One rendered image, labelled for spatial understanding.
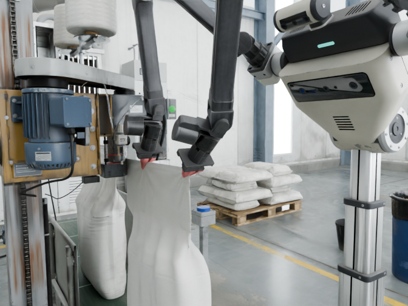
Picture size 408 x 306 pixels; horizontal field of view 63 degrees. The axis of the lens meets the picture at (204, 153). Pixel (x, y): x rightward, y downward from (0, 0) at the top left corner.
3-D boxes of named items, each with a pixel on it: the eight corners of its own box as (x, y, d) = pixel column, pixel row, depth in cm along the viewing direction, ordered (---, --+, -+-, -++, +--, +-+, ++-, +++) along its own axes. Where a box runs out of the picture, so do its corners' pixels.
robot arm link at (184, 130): (232, 123, 83) (225, 105, 90) (189, 110, 79) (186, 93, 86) (212, 158, 90) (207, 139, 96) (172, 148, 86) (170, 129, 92)
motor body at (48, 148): (82, 168, 106) (79, 88, 103) (28, 172, 97) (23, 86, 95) (71, 163, 118) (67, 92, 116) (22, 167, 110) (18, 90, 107)
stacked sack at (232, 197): (274, 198, 426) (274, 187, 425) (235, 206, 387) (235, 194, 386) (250, 193, 461) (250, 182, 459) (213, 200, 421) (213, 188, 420)
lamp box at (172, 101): (176, 119, 147) (176, 98, 146) (167, 119, 144) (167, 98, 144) (168, 119, 153) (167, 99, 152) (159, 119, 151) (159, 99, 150)
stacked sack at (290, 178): (305, 184, 460) (305, 173, 458) (269, 190, 421) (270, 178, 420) (280, 180, 496) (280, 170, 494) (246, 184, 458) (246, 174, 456)
